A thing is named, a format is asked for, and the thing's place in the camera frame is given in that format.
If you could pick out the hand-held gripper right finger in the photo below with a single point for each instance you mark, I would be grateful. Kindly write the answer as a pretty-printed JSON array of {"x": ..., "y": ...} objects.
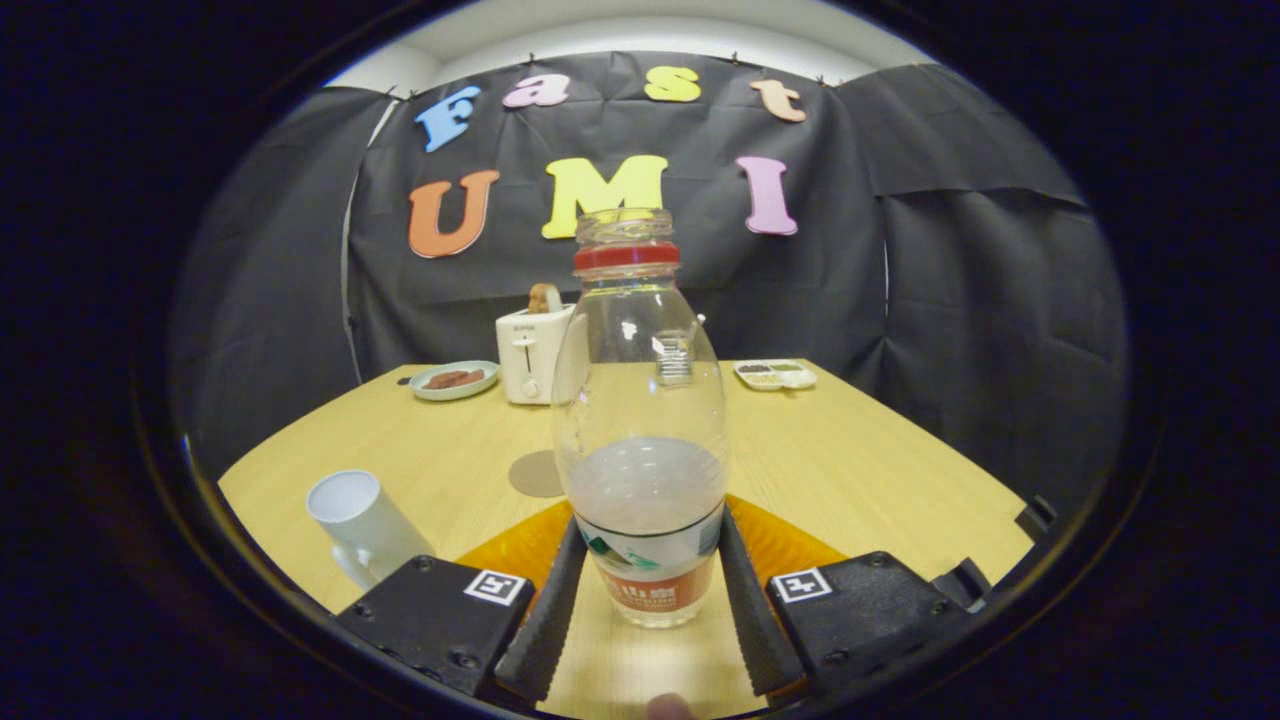
[{"x": 750, "y": 620}]

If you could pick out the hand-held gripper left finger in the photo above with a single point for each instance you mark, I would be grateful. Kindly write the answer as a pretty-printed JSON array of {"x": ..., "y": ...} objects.
[{"x": 545, "y": 620}]

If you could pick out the round brown coaster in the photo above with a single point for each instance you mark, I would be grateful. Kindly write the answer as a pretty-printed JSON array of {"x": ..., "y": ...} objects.
[{"x": 535, "y": 475}]

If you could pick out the white cup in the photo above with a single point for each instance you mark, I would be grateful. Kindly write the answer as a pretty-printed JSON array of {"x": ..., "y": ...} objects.
[{"x": 365, "y": 525}]

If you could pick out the clear plastic juice bottle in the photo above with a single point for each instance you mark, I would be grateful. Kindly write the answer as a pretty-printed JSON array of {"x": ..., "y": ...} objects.
[{"x": 640, "y": 420}]

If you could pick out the wooden table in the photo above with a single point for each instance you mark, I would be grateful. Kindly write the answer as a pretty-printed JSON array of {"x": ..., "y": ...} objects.
[{"x": 850, "y": 460}]

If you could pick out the white divided tray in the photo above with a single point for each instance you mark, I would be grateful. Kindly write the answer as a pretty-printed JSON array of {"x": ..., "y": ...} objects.
[{"x": 775, "y": 375}]

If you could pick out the pale green plate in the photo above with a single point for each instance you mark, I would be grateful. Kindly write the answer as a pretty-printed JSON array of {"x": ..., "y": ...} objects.
[{"x": 430, "y": 390}]

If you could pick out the brown food pieces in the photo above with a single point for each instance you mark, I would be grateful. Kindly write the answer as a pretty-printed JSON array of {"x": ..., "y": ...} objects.
[{"x": 452, "y": 379}]

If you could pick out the white toaster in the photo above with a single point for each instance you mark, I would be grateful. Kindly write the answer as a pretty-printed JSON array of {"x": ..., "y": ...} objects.
[{"x": 525, "y": 355}]

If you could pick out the brown bread slice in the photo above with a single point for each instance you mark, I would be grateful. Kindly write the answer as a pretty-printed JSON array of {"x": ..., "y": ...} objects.
[{"x": 544, "y": 298}]

